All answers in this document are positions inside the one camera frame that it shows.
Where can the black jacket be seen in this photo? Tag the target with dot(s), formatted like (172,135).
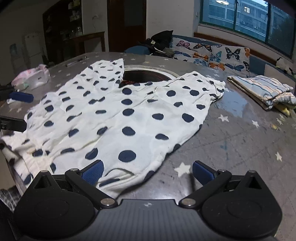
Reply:
(159,39)

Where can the grey pillow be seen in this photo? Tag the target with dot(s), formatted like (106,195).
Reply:
(275,70)

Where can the dark wooden side table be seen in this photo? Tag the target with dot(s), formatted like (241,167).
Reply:
(87,36)

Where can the dark wooden door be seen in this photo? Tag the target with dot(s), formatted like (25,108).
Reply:
(127,34)

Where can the white polka dot pants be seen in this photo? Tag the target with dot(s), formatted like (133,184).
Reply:
(127,120)

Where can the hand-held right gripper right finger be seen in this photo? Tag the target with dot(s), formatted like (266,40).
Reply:
(202,172)

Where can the round black induction cooktop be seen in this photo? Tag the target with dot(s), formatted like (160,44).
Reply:
(143,75)

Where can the blue sofa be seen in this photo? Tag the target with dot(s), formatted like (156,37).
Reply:
(256,63)

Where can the yellow cloth piece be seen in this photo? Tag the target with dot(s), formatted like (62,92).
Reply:
(285,110)

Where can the green framed window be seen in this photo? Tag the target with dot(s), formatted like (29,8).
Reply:
(249,16)

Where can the butterfly print blanket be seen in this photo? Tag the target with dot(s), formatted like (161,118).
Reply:
(208,55)

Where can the folded striped cloth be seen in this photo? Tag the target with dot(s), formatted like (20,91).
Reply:
(261,89)

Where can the dark wooden shelf cabinet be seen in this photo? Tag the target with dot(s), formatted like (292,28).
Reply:
(57,23)

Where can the panda plush toy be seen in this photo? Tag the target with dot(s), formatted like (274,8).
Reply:
(281,63)

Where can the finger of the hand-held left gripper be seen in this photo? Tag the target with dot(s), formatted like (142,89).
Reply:
(20,96)
(12,124)

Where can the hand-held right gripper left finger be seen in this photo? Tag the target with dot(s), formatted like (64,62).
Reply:
(93,172)

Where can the plaid clothing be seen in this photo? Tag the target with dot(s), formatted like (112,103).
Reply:
(7,197)

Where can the white refrigerator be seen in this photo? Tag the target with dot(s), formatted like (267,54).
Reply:
(34,46)

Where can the black pen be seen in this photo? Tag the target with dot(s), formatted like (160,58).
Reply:
(76,61)

